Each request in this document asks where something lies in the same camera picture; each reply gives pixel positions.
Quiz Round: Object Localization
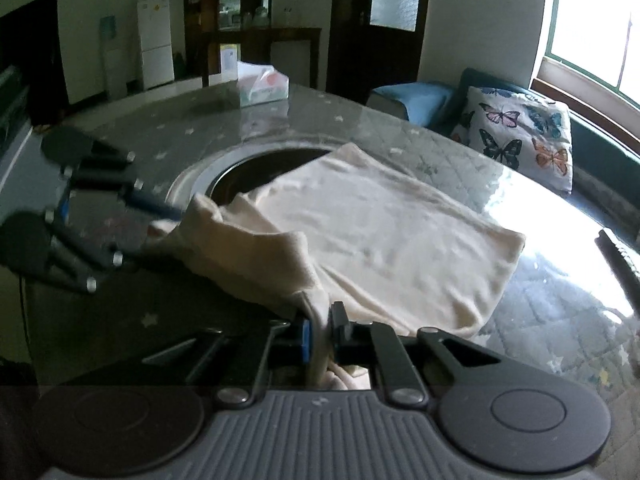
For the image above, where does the cream knit garment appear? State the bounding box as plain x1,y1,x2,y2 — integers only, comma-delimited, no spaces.
145,144,525,389

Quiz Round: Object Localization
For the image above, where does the round black cooktop inset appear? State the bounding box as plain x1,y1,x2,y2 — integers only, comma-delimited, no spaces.
206,148,329,206

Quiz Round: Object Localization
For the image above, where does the tissue box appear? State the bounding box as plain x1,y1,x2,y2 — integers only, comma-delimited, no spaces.
236,61,290,107

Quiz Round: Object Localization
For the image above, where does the white refrigerator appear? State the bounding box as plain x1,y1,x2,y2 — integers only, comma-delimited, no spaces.
137,0,175,90

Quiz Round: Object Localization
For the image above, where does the dark wooden cabinet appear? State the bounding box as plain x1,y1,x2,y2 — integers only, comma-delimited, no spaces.
183,0,321,89

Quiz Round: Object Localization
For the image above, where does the butterfly print pillow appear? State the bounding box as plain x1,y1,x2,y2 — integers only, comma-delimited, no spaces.
450,87,574,195

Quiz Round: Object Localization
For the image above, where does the black remote control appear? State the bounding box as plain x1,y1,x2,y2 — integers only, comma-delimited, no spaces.
596,228,640,312

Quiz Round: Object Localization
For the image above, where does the dark door with glass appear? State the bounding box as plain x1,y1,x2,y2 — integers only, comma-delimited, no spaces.
326,0,428,104

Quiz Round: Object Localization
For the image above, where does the teal corner sofa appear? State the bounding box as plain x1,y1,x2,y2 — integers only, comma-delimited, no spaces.
367,68,639,224

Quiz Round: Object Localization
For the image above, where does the window with green frame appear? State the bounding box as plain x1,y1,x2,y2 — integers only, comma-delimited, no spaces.
547,0,639,103

